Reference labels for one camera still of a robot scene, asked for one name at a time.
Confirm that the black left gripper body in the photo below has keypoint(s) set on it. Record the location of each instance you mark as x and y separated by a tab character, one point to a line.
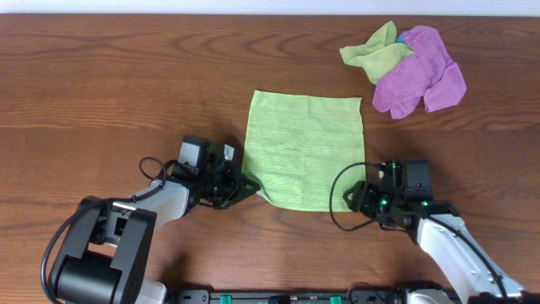
230	181

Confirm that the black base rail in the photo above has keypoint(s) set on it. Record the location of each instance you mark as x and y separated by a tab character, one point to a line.
358	293

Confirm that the blue cloth under pile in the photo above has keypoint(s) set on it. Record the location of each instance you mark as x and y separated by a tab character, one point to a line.
400	38

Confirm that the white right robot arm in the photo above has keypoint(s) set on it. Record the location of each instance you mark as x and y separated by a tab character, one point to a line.
439	231

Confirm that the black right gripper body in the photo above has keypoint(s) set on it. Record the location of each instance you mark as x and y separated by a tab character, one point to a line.
374	203

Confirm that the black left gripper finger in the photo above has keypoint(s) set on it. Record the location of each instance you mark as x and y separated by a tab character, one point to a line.
242	182
234	195

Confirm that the olive green crumpled cloth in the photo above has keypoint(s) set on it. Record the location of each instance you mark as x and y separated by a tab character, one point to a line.
379	54

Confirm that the purple crumpled cloth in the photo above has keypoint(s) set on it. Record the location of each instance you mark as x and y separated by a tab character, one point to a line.
429	76

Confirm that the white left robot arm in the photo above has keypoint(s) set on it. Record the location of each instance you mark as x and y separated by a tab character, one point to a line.
100	253

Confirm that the light green microfiber cloth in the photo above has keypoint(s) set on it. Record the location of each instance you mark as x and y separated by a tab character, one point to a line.
304	151

